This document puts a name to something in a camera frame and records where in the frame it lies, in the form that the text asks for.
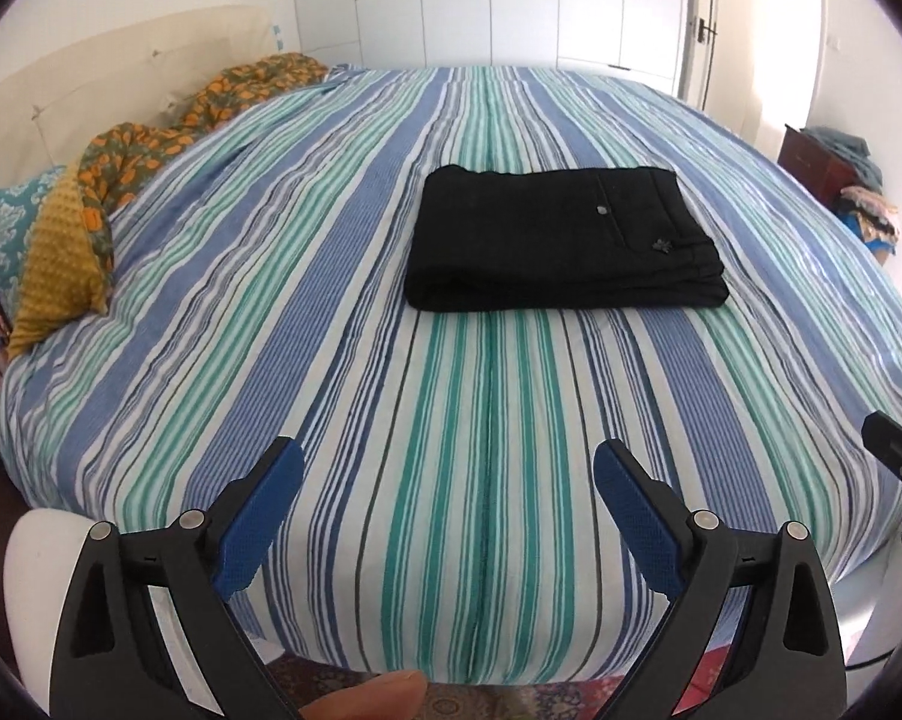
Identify white bed frame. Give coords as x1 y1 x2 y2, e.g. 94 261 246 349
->
5 508 902 720

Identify dark wooden cabinet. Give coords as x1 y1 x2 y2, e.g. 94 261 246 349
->
777 124 857 207

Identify orange floral blanket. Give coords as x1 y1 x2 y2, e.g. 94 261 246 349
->
76 52 330 293

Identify yellow dotted pillow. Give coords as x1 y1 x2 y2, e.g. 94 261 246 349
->
7 165 115 357

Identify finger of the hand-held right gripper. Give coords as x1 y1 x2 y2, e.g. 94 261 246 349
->
862 411 902 470

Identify person's left hand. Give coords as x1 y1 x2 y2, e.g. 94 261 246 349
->
301 671 428 720

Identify white door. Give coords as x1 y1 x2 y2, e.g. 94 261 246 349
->
676 0 767 143

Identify red patterned rug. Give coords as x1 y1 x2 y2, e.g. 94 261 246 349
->
271 652 737 720

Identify pile of colourful clothes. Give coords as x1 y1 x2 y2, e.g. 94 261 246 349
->
837 184 902 256

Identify grey-blue cloth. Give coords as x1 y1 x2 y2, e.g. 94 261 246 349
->
803 126 883 192

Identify black pants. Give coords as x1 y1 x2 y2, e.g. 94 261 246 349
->
404 163 729 314

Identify beige padded headboard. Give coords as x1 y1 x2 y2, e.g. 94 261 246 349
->
0 4 276 200

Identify striped bedspread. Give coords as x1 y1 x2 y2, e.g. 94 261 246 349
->
0 66 902 687

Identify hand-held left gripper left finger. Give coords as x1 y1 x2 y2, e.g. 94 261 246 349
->
46 435 306 720

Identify teal damask pillow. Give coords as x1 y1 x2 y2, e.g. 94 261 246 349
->
0 165 70 301

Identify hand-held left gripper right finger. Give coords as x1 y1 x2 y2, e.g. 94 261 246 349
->
593 439 848 720

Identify white wardrobe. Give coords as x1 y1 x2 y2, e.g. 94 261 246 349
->
286 0 692 83

